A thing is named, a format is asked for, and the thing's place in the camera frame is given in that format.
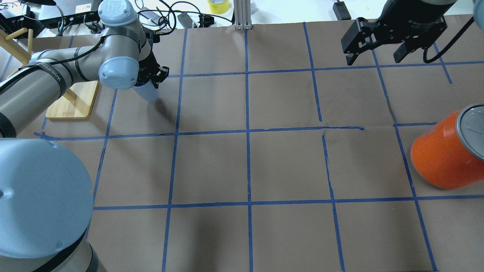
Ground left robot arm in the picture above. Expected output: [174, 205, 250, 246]
[1, 0, 169, 272]

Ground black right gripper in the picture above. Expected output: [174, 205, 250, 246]
[341, 0, 448, 66]

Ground black power adapter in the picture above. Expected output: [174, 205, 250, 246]
[332, 0, 352, 21]

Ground light blue cup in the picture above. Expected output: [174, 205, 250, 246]
[133, 80, 159, 103]

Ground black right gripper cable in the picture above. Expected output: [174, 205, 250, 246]
[423, 15, 476, 63]

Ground wooden cup stand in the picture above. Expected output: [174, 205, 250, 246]
[1, 28, 100, 119]

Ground aluminium frame post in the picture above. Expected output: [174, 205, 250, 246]
[233, 0, 253, 30]

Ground yellow tape roll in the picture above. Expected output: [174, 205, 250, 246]
[207, 0, 231, 14]

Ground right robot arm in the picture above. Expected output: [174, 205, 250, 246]
[341, 0, 484, 66]

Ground orange can with grey lid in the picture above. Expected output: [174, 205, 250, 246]
[410, 103, 484, 190]

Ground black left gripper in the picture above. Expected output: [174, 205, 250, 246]
[137, 49, 170, 88]

